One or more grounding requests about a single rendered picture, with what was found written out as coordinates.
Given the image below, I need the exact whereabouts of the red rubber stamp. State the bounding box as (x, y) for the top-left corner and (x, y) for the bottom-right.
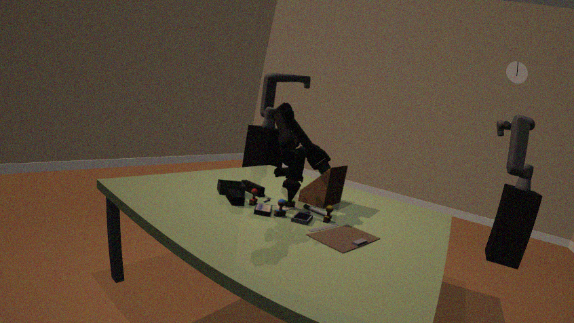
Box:
(248, 188), (259, 206)

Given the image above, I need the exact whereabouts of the beige paper card taped down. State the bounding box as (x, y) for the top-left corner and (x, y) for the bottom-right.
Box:
(271, 204), (302, 211)

